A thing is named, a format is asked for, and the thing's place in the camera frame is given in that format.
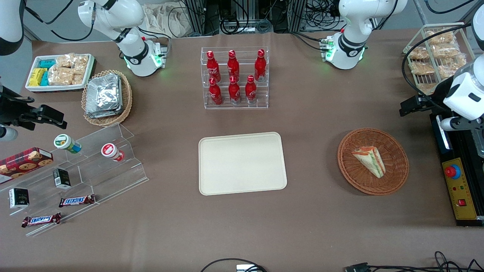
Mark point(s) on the clear acrylic bottle rack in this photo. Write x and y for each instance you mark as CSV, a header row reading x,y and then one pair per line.
x,y
261,94

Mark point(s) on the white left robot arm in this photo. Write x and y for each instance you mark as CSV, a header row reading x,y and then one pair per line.
x,y
355,37

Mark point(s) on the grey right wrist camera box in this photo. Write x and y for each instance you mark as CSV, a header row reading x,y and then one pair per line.
x,y
7,133

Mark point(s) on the red cola bottle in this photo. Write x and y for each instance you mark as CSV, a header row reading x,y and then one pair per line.
x,y
233,63
212,64
260,66
215,93
234,92
250,91

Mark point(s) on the yellow snack pack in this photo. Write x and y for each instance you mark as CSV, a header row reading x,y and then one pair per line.
x,y
37,77

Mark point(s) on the red lid yogurt cup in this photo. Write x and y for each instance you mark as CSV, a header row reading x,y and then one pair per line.
x,y
110,150

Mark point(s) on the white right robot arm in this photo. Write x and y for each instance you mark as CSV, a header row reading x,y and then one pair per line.
x,y
113,15

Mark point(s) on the yellow black control box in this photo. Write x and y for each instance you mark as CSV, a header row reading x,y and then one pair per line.
x,y
459,189

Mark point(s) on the red tartan cookie box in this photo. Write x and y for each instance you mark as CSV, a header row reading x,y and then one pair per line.
x,y
22,163

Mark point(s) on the small black carton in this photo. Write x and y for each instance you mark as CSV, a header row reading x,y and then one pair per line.
x,y
19,198
61,178

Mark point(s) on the bagged crispy snack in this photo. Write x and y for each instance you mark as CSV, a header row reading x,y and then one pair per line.
x,y
427,88
418,53
450,66
422,68
440,37
446,50

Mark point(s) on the brown round wicker basket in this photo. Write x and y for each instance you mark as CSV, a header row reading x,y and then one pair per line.
x,y
393,173

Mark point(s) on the green lid yogurt cup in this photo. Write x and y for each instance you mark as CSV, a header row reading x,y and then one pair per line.
x,y
65,142

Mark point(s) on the Snickers chocolate bar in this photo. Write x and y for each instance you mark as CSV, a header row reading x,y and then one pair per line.
x,y
76,200
41,220

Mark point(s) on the clear rice cracker bag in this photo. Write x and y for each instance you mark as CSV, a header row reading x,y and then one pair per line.
x,y
81,63
65,61
60,76
78,79

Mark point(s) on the clear acrylic stepped shelf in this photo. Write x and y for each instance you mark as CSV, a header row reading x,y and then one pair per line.
x,y
113,177

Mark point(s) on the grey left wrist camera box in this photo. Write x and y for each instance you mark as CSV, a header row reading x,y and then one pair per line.
x,y
455,124

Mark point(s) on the light oval wicker basket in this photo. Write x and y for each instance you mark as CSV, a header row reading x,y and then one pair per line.
x,y
126,98

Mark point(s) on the silver foil pack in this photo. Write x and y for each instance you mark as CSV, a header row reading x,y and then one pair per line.
x,y
103,93
107,114

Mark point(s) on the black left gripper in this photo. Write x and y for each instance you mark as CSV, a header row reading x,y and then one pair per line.
x,y
432,101

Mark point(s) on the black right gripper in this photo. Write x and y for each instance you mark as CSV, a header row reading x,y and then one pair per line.
x,y
11,110

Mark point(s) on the teal snack pack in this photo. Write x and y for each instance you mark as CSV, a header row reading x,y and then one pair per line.
x,y
45,78
47,64

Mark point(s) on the beige cloth bag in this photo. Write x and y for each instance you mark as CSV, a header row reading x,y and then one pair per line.
x,y
166,20

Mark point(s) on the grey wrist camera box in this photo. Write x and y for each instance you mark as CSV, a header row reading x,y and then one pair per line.
x,y
455,124
7,133

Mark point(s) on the aluminium frame post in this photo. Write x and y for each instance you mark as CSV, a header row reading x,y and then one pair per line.
x,y
198,17
297,15

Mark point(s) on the cream plastic tray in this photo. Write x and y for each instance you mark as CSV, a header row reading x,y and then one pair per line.
x,y
242,163

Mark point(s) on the white rectangular snack tray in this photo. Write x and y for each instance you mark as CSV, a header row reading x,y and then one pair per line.
x,y
36,88

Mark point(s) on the triangle sandwich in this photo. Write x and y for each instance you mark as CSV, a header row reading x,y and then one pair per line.
x,y
369,160

